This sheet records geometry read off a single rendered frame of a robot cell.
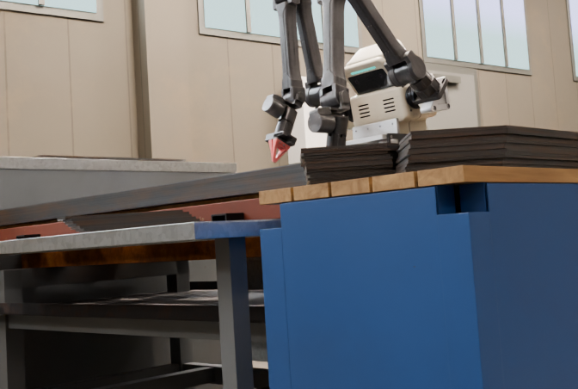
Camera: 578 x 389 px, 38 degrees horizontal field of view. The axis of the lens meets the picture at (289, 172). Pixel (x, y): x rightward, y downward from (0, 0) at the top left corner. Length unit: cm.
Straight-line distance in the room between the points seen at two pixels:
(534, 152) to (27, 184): 205
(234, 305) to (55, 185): 159
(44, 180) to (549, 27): 678
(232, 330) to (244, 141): 449
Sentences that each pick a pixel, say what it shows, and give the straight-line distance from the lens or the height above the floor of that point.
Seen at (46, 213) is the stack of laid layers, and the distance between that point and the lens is 252.
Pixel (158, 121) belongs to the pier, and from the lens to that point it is 543.
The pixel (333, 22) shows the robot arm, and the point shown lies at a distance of 256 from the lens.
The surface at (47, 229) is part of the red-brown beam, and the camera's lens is 252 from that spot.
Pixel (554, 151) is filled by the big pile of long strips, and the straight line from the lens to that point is 134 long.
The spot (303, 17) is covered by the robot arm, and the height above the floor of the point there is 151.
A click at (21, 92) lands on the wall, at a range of 525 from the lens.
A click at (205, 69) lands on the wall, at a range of 590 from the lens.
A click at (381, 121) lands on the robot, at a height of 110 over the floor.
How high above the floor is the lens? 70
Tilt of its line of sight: 5 degrees up
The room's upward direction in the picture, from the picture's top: 4 degrees counter-clockwise
